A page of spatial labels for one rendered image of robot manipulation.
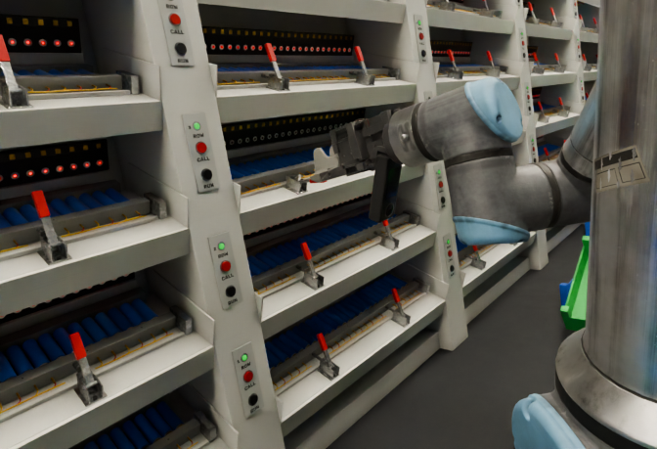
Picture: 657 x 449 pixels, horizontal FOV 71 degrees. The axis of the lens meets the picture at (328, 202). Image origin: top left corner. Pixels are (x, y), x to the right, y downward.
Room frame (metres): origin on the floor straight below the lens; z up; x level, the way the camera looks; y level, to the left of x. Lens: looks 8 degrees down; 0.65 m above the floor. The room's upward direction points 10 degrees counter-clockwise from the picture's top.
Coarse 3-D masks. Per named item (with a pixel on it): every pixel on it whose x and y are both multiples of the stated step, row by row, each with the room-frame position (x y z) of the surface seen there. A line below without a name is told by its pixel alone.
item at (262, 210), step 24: (264, 144) 1.04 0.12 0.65; (288, 144) 1.09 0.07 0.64; (408, 168) 1.14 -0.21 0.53; (240, 192) 0.76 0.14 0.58; (288, 192) 0.88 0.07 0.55; (312, 192) 0.90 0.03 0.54; (336, 192) 0.95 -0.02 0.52; (360, 192) 1.02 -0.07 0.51; (240, 216) 0.77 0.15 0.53; (264, 216) 0.81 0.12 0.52; (288, 216) 0.86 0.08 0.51
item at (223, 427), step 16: (160, 400) 0.78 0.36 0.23; (176, 400) 0.80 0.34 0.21; (192, 400) 0.78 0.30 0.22; (128, 416) 0.73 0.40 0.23; (144, 416) 0.74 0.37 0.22; (160, 416) 0.74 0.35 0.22; (176, 416) 0.75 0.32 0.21; (192, 416) 0.77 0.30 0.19; (208, 416) 0.75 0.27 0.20; (112, 432) 0.71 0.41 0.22; (128, 432) 0.71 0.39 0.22; (144, 432) 0.71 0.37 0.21; (160, 432) 0.72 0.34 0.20; (176, 432) 0.71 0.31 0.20; (192, 432) 0.72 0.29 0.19; (208, 432) 0.72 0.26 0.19; (224, 432) 0.72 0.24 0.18; (80, 448) 0.68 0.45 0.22; (96, 448) 0.67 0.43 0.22; (112, 448) 0.68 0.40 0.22; (128, 448) 0.68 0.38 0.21; (144, 448) 0.68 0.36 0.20; (160, 448) 0.68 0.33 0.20; (176, 448) 0.70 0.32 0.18; (192, 448) 0.71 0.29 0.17; (208, 448) 0.71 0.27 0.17; (224, 448) 0.71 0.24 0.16
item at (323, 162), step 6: (318, 150) 0.81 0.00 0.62; (318, 156) 0.81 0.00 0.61; (324, 156) 0.80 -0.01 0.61; (318, 162) 0.82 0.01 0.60; (324, 162) 0.81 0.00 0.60; (330, 162) 0.80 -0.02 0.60; (336, 162) 0.79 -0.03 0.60; (318, 168) 0.82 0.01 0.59; (324, 168) 0.81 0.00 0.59; (318, 174) 0.81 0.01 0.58; (312, 180) 0.85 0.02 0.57; (318, 180) 0.81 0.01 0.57
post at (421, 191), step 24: (408, 0) 1.21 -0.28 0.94; (360, 24) 1.31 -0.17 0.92; (384, 24) 1.25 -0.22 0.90; (408, 24) 1.20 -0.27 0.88; (360, 48) 1.31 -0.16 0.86; (384, 48) 1.26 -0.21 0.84; (408, 48) 1.21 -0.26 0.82; (432, 72) 1.26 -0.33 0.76; (432, 168) 1.22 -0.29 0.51; (408, 192) 1.25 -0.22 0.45; (432, 192) 1.21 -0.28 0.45; (432, 264) 1.22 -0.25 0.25; (456, 264) 1.26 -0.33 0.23; (456, 288) 1.25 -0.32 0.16; (456, 312) 1.23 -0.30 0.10; (456, 336) 1.22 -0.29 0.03
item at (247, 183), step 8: (312, 160) 1.01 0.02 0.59; (280, 168) 0.94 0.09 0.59; (288, 168) 0.94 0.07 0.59; (296, 168) 0.95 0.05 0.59; (304, 168) 0.97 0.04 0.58; (312, 168) 0.99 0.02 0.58; (248, 176) 0.88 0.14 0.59; (256, 176) 0.88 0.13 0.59; (264, 176) 0.89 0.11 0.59; (272, 176) 0.91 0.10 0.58; (280, 176) 0.92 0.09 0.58; (304, 176) 0.95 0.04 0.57; (240, 184) 0.85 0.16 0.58; (248, 184) 0.86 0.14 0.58; (256, 184) 0.88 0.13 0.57; (264, 184) 0.89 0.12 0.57; (248, 192) 0.84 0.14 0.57
